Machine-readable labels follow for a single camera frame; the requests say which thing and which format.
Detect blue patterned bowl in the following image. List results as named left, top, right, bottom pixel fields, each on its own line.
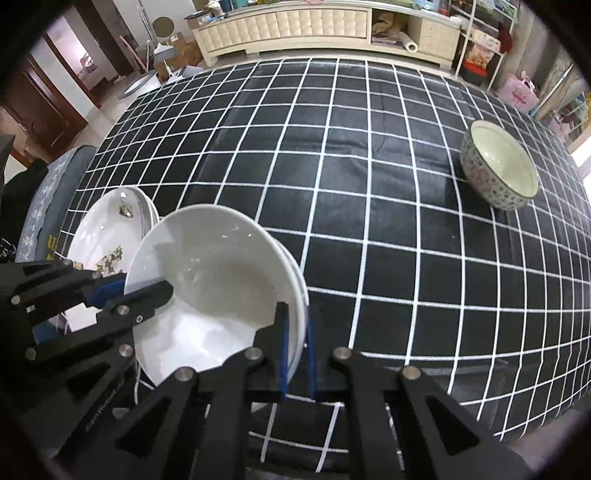
left=460, top=120, right=539, bottom=211

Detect white plate floral print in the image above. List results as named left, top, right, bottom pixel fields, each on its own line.
left=66, top=187, right=159, bottom=277

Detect black white grid tablecloth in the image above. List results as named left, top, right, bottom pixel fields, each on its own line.
left=57, top=58, right=590, bottom=441

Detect pink gift bag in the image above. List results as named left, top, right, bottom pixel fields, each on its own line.
left=497, top=71, right=539, bottom=113

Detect cardboard boxes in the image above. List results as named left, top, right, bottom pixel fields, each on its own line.
left=153, top=32, right=204, bottom=83

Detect cream tufted TV cabinet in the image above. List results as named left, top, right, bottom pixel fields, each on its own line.
left=192, top=1, right=460, bottom=71

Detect white bowl red emblem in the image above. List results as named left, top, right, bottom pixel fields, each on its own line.
left=124, top=204, right=310, bottom=385

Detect white paper roll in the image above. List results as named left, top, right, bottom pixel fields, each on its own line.
left=399, top=31, right=418, bottom=54

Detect white metal shelf rack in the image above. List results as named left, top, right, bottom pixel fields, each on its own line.
left=451, top=1, right=521, bottom=91

